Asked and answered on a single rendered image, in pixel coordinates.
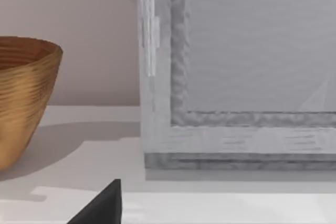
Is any brown wooden bowl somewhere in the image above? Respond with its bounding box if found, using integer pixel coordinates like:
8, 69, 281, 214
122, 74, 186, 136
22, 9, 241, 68
0, 36, 64, 171

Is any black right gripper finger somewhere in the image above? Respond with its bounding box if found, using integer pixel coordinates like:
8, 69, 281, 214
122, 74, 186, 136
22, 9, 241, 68
67, 178, 123, 224

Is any grey framed cabinet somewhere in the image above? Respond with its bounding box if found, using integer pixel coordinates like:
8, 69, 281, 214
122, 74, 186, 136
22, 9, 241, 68
136, 0, 336, 171

